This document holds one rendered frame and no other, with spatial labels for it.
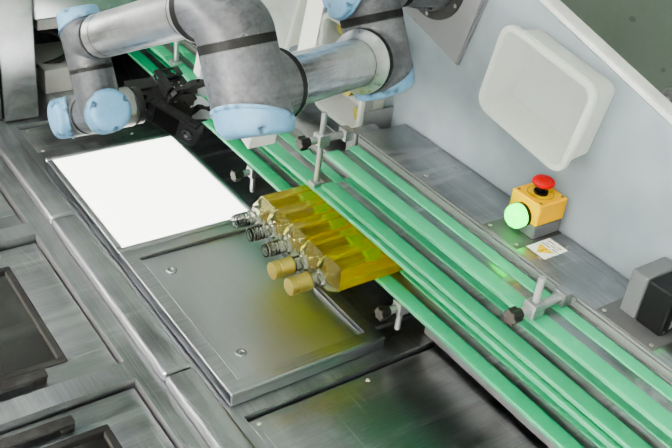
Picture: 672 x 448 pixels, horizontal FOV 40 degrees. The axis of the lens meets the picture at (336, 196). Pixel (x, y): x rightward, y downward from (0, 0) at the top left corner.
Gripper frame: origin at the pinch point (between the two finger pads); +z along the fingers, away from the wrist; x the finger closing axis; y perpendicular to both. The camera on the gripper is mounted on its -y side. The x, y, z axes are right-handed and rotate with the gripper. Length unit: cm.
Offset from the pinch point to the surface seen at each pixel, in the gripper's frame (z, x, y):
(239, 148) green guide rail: 13.8, 27.9, 10.5
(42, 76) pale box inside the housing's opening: -9, 53, 73
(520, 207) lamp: 25, -15, -55
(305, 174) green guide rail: 14.1, 13.6, -13.1
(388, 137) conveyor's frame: 26.4, 0.0, -19.7
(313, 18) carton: 28.2, -3.6, 15.4
